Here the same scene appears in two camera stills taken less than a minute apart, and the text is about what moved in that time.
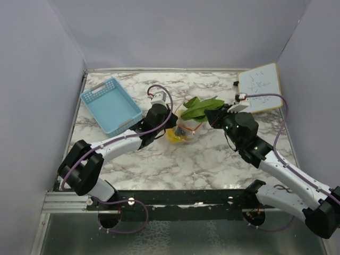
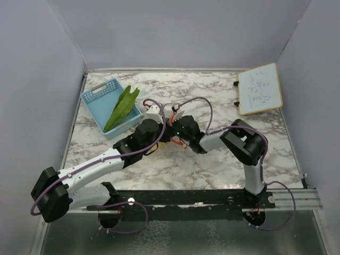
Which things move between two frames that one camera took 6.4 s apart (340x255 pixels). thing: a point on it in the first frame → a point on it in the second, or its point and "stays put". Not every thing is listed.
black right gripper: x=215 y=116 → x=177 y=121
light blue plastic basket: x=112 y=106 stays put
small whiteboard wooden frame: x=264 y=79 stays put
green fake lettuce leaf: x=196 y=108 → x=124 y=103
